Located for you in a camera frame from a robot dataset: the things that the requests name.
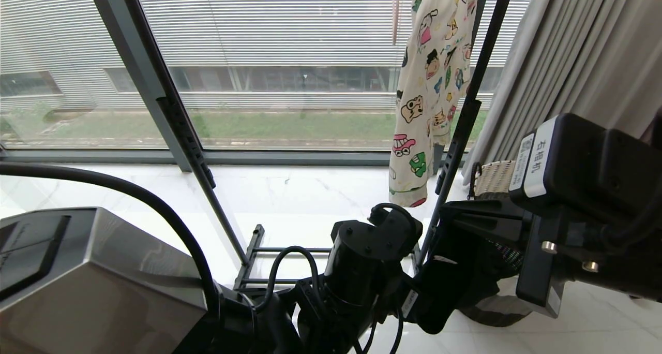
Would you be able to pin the pink clothes hanger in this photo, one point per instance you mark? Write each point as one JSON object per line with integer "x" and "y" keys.
{"x": 397, "y": 12}

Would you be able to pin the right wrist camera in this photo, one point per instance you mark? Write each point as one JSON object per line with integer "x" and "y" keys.
{"x": 584, "y": 162}

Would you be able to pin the white laundry basket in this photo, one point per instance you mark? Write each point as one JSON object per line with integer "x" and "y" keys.
{"x": 494, "y": 178}

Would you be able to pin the cream printed garment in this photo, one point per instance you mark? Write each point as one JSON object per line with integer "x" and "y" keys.
{"x": 429, "y": 111}

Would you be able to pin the black clothes rack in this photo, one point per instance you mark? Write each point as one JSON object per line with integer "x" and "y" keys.
{"x": 191, "y": 152}

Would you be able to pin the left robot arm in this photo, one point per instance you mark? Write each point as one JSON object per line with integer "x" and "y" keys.
{"x": 103, "y": 292}

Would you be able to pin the beige curtain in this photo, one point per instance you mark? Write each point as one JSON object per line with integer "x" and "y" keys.
{"x": 569, "y": 48}

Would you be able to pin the window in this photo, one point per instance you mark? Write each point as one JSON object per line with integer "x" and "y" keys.
{"x": 284, "y": 33}

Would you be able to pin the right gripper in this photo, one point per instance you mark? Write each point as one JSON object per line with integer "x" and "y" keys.
{"x": 540, "y": 271}

